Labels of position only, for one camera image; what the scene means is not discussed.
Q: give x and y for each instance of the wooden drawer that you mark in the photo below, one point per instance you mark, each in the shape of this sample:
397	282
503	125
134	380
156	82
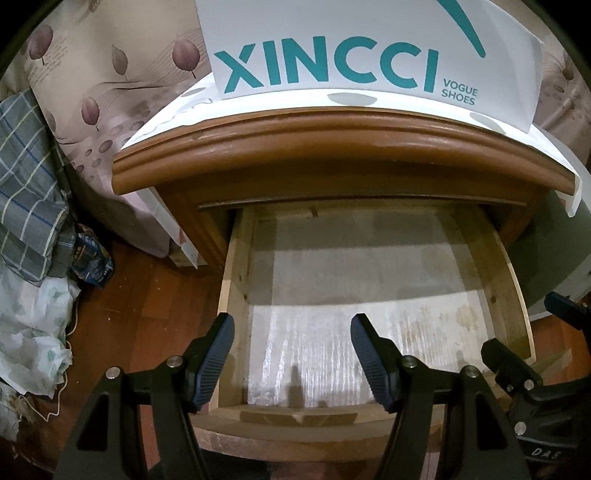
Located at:
332	277

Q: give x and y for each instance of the blue snack packet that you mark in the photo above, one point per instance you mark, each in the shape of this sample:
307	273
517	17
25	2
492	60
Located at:
92	261

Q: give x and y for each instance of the white shoe box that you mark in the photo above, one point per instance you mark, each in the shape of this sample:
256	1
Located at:
369	37

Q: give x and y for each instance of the wooden nightstand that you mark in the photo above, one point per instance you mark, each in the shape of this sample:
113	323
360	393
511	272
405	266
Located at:
323	152

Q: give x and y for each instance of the grey plaid cloth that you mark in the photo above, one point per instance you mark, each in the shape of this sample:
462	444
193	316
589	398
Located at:
27	194

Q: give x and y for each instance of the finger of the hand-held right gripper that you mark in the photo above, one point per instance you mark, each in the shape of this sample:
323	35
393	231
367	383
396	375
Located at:
512	369
570	311

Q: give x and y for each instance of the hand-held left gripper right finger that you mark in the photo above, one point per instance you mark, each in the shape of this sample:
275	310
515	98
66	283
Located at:
374	364

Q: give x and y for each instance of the white floral cloth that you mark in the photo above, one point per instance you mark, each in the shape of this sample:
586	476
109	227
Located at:
32	332

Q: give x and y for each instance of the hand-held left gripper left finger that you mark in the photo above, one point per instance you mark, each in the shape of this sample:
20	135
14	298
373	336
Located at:
214	360

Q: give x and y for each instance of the grey storage box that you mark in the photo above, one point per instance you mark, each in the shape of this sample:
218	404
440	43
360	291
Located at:
558	258

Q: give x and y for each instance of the leaf print bed cover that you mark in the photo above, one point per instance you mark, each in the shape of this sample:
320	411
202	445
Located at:
129	92

